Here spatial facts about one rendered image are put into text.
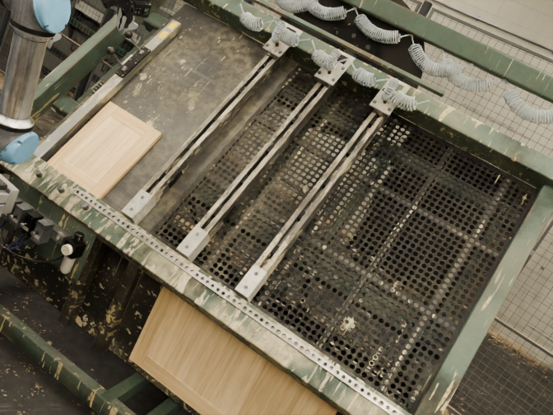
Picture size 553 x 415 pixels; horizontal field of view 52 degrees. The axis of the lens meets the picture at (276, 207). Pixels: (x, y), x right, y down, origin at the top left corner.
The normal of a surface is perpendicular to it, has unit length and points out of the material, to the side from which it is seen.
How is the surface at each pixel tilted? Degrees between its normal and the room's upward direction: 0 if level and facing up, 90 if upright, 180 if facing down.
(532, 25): 90
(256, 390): 90
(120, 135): 51
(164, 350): 90
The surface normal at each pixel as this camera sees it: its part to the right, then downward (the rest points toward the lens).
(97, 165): -0.01, -0.46
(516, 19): -0.48, 0.03
